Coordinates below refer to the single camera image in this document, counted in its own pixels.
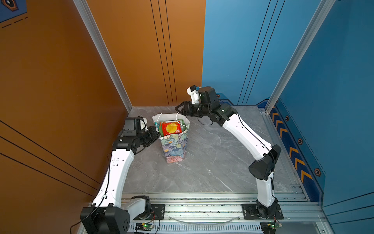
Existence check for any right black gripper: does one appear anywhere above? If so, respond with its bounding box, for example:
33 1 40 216
175 101 212 118

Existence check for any small red snack packet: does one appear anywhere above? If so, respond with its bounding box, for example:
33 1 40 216
159 121 183 137

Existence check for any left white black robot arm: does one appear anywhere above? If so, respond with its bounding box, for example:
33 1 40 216
80 126 160 234

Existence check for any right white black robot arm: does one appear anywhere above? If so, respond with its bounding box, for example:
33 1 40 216
175 101 281 219

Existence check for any left circuit board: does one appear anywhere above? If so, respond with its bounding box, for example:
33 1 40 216
134 223 155 233

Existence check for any circuit board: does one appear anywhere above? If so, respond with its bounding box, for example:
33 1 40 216
260 222 283 234
134 223 155 233

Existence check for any right circuit board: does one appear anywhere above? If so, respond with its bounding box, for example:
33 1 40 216
260 222 283 234

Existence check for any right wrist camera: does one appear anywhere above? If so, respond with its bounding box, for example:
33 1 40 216
187 85 220 108

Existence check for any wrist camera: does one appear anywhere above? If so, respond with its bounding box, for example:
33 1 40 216
187 85 220 108
123 117 147 132

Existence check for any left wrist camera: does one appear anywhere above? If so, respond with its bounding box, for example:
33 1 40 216
123 117 147 132

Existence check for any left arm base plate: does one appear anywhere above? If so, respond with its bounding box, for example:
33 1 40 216
137 204 166 220

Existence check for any aluminium rail frame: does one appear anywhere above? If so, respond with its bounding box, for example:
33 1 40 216
122 187 333 234

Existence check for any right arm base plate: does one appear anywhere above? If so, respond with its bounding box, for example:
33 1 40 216
242 203 284 220

